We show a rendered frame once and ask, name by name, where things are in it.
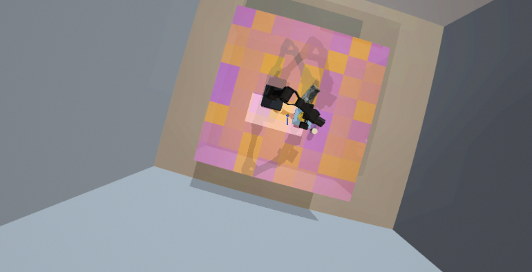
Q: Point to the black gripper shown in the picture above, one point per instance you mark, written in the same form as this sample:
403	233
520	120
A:
304	125

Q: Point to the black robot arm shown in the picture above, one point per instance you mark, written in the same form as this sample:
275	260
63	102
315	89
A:
312	115

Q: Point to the light blue square mat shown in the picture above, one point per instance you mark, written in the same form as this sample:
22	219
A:
296	120

